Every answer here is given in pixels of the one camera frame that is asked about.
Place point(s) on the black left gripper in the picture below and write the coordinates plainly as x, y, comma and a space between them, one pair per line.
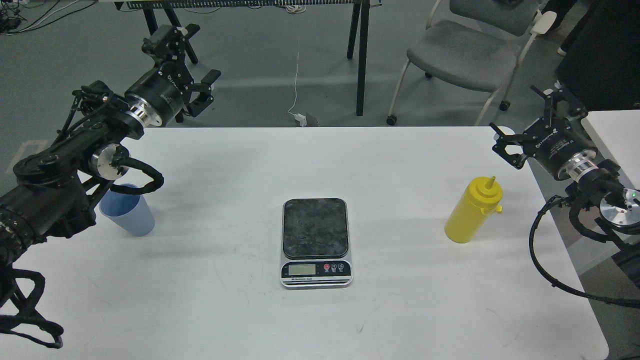
168, 91

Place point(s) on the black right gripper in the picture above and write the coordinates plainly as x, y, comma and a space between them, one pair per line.
557, 142

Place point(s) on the yellow squeeze seasoning bottle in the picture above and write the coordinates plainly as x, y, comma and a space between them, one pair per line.
481, 198

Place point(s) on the blue ribbed plastic cup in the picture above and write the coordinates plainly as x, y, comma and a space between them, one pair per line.
128, 211

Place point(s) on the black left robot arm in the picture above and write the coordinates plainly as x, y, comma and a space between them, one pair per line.
59, 188

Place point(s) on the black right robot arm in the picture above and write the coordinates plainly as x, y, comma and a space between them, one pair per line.
600, 207

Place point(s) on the digital kitchen scale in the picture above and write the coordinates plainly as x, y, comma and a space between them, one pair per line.
316, 251

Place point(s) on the grey office chair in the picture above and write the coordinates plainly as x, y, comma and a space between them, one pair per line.
473, 59

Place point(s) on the black-legged background table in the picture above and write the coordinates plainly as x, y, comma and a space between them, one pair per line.
358, 33

